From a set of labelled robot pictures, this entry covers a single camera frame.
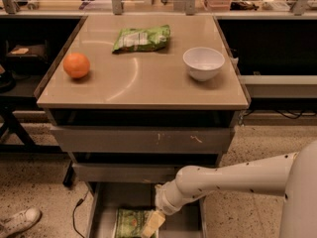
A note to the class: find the top grey drawer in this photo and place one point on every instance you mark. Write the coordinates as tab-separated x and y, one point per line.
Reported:
143	140

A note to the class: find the green chip bag on counter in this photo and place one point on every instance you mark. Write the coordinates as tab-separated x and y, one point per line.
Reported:
142	40

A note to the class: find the grey drawer cabinet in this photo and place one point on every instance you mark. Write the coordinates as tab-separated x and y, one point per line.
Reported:
144	89

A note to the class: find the grey drawer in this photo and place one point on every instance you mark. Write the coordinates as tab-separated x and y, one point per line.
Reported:
143	140
125	173

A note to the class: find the middle grey drawer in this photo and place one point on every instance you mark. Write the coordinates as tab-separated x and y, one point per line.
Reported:
125	173

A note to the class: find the black table frame left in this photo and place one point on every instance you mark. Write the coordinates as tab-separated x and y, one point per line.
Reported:
14	111

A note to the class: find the open bottom drawer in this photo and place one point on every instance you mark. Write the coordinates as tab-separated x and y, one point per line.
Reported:
189	222

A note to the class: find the white sneaker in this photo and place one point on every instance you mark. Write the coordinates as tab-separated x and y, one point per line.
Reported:
19	222

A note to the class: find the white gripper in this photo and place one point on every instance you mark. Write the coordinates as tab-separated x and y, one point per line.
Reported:
163	202

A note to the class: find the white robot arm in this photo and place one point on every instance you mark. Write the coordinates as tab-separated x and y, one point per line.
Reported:
292	176

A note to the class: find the green jalapeno chip bag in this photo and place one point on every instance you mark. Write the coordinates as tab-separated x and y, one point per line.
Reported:
130	223

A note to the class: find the white bowl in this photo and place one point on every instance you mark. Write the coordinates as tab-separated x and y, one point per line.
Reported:
203	63

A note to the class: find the orange fruit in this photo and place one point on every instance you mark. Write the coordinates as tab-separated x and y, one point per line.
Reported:
76	65

